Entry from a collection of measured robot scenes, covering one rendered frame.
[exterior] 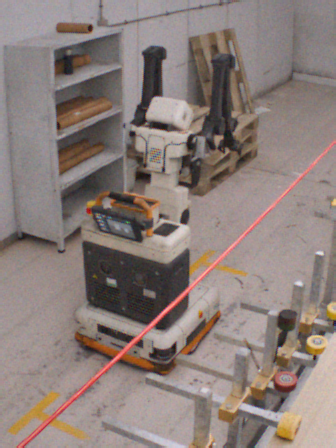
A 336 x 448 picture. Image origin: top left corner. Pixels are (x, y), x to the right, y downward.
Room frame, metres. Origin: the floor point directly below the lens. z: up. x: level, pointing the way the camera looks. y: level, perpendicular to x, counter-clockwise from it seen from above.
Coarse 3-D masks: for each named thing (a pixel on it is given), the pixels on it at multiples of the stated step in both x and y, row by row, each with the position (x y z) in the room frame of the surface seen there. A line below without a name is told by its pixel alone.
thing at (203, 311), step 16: (208, 288) 3.21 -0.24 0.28; (192, 304) 3.04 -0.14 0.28; (208, 304) 3.08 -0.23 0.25; (80, 320) 2.94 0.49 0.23; (112, 320) 2.87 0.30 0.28; (128, 320) 2.87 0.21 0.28; (176, 320) 2.88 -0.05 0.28; (192, 320) 2.91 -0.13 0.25; (208, 320) 3.08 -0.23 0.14; (80, 336) 2.95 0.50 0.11; (96, 336) 2.89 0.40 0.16; (160, 336) 2.73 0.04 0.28; (176, 336) 2.76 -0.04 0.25; (192, 336) 2.90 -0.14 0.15; (112, 352) 2.83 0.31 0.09; (128, 352) 2.78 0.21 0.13; (144, 352) 2.73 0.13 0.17; (160, 352) 2.68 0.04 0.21; (176, 352) 2.75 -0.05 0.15; (160, 368) 2.67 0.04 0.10
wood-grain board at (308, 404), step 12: (324, 360) 1.71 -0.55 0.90; (312, 372) 1.65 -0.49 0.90; (324, 372) 1.64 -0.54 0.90; (312, 384) 1.58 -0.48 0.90; (324, 384) 1.58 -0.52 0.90; (300, 396) 1.52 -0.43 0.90; (312, 396) 1.52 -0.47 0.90; (324, 396) 1.51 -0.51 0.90; (300, 408) 1.46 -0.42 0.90; (312, 408) 1.46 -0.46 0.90; (324, 408) 1.45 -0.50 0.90; (312, 420) 1.40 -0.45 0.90; (324, 420) 1.40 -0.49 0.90; (276, 432) 1.36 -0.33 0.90; (300, 432) 1.35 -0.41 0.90; (312, 432) 1.34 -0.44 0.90; (324, 432) 1.34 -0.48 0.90; (276, 444) 1.30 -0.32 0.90; (288, 444) 1.30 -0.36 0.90; (300, 444) 1.29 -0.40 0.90; (312, 444) 1.29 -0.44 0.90; (324, 444) 1.29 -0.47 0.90
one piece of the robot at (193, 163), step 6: (186, 156) 3.29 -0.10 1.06; (192, 156) 3.35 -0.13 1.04; (186, 162) 3.29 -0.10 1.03; (192, 162) 3.26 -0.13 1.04; (198, 162) 3.31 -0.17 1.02; (186, 168) 3.24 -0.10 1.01; (192, 168) 3.26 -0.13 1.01; (198, 168) 3.31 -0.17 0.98; (186, 174) 3.23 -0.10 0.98; (192, 174) 3.26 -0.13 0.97; (198, 174) 3.32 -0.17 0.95; (192, 180) 3.26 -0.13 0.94; (198, 180) 3.32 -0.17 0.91; (192, 186) 3.25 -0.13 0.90
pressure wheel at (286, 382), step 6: (282, 372) 1.65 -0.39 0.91; (288, 372) 1.64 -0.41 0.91; (276, 378) 1.62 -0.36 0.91; (282, 378) 1.62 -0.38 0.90; (288, 378) 1.61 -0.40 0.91; (294, 378) 1.61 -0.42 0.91; (276, 384) 1.59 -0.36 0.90; (282, 384) 1.58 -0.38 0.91; (288, 384) 1.58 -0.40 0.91; (294, 384) 1.58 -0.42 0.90; (276, 390) 1.59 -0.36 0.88; (282, 390) 1.58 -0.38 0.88; (288, 390) 1.57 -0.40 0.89; (282, 402) 1.61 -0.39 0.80
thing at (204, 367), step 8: (176, 360) 1.80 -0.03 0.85; (184, 360) 1.79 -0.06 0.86; (192, 360) 1.79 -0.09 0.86; (200, 360) 1.79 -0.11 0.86; (192, 368) 1.77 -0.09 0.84; (200, 368) 1.76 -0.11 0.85; (208, 368) 1.74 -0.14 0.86; (216, 368) 1.74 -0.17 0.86; (224, 368) 1.74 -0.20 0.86; (216, 376) 1.72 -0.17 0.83; (224, 376) 1.71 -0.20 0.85; (232, 376) 1.69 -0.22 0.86; (248, 376) 1.69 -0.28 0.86; (248, 384) 1.66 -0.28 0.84; (272, 384) 1.64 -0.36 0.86; (272, 392) 1.62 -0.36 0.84
